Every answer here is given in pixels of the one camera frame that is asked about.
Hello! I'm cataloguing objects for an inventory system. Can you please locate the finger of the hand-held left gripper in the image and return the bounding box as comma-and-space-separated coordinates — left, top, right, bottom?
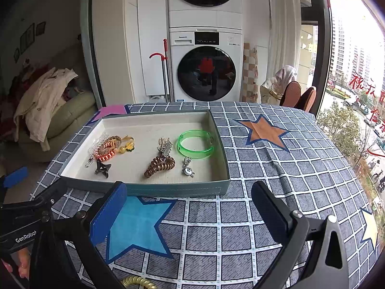
0, 166, 29, 202
0, 182, 117, 226

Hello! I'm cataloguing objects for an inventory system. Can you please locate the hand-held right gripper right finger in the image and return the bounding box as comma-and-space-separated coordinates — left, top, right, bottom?
250, 181, 352, 289

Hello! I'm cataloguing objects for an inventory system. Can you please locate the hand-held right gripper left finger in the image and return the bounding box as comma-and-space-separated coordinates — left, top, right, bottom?
28, 181, 127, 289

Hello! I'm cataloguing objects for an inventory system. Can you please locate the black hair claw clip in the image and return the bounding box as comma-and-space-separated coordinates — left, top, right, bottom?
95, 159, 112, 175

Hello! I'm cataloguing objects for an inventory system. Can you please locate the brown spiral hair tie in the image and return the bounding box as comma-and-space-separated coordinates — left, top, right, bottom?
144, 156, 176, 178

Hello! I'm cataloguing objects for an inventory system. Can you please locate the grey-green shallow tray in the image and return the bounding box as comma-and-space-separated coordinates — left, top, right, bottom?
58, 109, 231, 197

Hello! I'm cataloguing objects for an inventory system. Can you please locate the person's left hand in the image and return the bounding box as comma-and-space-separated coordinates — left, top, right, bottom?
0, 247, 32, 280

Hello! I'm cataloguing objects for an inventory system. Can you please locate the blue checked star tablecloth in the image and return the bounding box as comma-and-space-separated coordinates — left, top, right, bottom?
28, 101, 381, 289

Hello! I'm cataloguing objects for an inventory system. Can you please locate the cream jacket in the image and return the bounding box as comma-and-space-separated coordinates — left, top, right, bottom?
13, 68, 79, 151

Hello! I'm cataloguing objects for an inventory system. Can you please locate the pale green sofa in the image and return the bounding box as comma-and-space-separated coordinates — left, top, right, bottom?
16, 92, 97, 163

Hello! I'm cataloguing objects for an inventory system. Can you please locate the beige metal hair clip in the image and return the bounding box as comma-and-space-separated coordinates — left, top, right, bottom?
157, 138, 173, 158

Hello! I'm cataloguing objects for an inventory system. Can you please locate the green transparent bangle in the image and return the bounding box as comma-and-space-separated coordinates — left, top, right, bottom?
177, 129, 218, 159

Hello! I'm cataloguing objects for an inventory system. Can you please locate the beige paper bag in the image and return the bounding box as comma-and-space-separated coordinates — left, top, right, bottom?
260, 78, 285, 106

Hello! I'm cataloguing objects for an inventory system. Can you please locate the pale towel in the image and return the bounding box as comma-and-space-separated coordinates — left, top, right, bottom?
275, 65, 298, 91

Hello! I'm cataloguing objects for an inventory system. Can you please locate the pink checked cloth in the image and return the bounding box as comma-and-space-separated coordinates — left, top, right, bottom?
242, 42, 259, 103

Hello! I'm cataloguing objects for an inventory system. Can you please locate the red window sticker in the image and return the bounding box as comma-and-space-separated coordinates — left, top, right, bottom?
349, 72, 385, 127

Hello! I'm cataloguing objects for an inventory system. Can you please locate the white front-load washing machine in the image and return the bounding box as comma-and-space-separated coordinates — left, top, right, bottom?
169, 27, 243, 102

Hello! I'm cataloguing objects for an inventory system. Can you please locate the white cabinet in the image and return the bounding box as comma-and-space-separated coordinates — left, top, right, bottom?
137, 0, 170, 97

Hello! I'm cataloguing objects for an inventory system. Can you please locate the white tumble dryer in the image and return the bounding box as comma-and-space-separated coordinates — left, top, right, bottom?
167, 0, 245, 31

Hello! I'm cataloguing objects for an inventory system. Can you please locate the orange spiral hair tie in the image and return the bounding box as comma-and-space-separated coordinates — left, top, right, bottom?
93, 143, 118, 161

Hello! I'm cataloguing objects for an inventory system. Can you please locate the clear bead chain keychain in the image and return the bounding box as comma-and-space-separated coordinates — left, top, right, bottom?
85, 132, 109, 168

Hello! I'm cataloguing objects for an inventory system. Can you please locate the yellow spiral hair tie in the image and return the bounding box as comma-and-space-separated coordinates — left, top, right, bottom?
122, 275, 157, 289

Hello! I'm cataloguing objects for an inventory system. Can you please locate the braided bracelet with yellow flower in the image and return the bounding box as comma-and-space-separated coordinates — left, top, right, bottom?
102, 135, 136, 154

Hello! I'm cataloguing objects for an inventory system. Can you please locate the silver charm keychain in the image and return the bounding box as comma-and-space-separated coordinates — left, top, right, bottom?
181, 157, 195, 177

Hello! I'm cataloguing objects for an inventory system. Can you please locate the red-handled mop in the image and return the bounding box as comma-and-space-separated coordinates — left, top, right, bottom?
149, 39, 170, 102

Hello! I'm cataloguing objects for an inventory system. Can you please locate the dark window frame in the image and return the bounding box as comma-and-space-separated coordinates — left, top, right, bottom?
301, 0, 333, 118

